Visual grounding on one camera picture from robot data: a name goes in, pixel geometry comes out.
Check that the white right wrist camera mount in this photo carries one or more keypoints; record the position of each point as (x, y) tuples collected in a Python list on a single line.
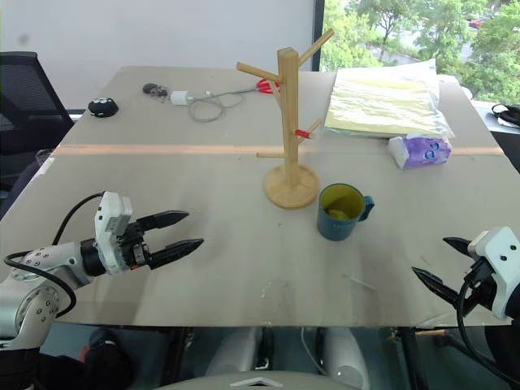
[(501, 252)]

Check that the black round pouch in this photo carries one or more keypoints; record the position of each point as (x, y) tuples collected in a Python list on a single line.
[(102, 107)]

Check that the red tape marker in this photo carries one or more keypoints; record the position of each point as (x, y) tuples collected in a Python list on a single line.
[(302, 133)]

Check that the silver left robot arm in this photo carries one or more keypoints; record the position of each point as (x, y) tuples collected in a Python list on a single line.
[(40, 260)]

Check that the clear bag with yellow sheets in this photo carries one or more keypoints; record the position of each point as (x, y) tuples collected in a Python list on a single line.
[(382, 101)]

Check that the wooden mug tree stand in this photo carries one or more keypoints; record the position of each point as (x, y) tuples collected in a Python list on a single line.
[(290, 122)]

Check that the blue mug with yellow inside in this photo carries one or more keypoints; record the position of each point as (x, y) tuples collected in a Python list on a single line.
[(337, 227)]

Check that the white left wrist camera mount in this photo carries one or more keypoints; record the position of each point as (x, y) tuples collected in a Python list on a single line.
[(109, 211)]

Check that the grey rounded robot torso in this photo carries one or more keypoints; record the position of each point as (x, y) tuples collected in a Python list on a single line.
[(211, 382)]

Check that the white robot leg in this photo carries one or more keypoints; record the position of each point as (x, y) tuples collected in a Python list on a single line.
[(345, 353)]

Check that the black office chair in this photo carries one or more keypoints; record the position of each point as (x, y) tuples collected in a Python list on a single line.
[(24, 105)]

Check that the dark window frame post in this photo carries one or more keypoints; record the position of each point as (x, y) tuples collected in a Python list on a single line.
[(318, 24)]

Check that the black item on side desk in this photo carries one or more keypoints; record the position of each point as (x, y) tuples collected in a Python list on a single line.
[(508, 115)]

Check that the white charger plug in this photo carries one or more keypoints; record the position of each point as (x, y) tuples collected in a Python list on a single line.
[(178, 98)]

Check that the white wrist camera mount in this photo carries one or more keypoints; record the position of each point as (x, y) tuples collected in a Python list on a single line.
[(501, 252), (109, 211)]

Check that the black key bundle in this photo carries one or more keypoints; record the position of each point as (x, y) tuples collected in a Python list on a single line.
[(151, 88)]

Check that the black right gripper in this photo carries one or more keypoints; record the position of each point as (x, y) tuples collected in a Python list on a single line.
[(483, 295)]

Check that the purple tissue pack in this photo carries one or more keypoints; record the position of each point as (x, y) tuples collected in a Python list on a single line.
[(422, 151)]

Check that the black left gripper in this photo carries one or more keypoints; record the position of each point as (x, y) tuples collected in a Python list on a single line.
[(136, 248)]

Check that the orange tape strip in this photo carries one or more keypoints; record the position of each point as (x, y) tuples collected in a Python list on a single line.
[(162, 150)]

